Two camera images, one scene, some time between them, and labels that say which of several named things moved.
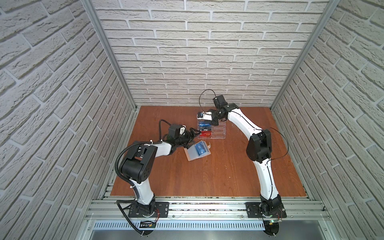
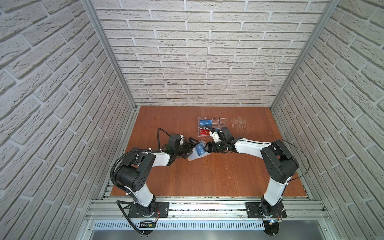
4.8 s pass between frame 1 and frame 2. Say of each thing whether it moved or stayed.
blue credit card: stayed
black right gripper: moved
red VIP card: stayed
